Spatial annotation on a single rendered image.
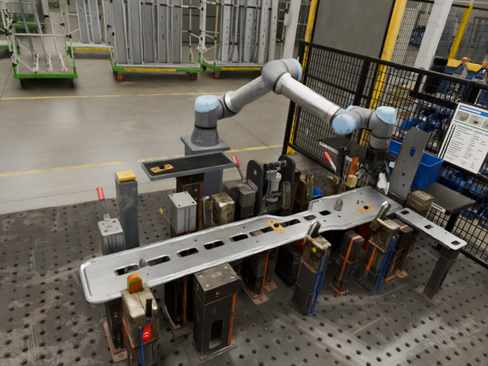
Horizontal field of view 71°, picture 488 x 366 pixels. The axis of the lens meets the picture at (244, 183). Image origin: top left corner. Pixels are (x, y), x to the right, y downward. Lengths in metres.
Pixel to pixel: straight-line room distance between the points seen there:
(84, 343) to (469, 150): 1.83
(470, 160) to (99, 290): 1.70
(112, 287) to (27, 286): 0.60
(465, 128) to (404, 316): 0.93
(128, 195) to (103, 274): 0.34
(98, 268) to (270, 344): 0.66
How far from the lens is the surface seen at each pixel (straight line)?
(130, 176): 1.35
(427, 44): 5.73
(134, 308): 0.98
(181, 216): 1.27
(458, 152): 2.00
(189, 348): 1.33
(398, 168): 1.84
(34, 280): 1.67
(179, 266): 1.16
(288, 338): 1.42
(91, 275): 1.18
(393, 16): 3.45
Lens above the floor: 1.79
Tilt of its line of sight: 28 degrees down
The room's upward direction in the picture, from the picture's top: 6 degrees clockwise
